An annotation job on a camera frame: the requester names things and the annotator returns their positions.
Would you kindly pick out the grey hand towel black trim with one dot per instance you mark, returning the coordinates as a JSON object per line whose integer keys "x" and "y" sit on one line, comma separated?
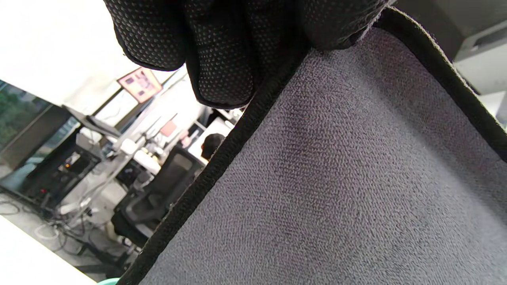
{"x": 336, "y": 178}

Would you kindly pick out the black mesh office chair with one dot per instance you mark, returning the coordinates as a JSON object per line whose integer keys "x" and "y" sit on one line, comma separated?
{"x": 158, "y": 198}

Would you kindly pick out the small pink screen monitor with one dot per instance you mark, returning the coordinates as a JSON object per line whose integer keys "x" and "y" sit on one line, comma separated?
{"x": 168, "y": 128}

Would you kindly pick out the person's left hand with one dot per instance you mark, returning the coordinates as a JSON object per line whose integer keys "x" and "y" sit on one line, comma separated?
{"x": 222, "y": 51}

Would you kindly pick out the large pink screen monitor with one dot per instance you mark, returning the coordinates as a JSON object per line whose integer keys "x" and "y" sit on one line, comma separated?
{"x": 139, "y": 84}

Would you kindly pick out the green plastic bin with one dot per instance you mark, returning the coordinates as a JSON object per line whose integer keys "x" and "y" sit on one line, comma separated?
{"x": 107, "y": 282}

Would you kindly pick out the dark framed glass window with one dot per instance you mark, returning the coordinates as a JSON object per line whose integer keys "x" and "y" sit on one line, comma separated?
{"x": 16, "y": 114}

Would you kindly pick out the black computer tower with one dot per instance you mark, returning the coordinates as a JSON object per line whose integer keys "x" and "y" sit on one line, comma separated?
{"x": 67, "y": 170}

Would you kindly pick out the black monitor stand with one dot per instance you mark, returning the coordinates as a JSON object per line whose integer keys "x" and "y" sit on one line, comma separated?
{"x": 93, "y": 123}

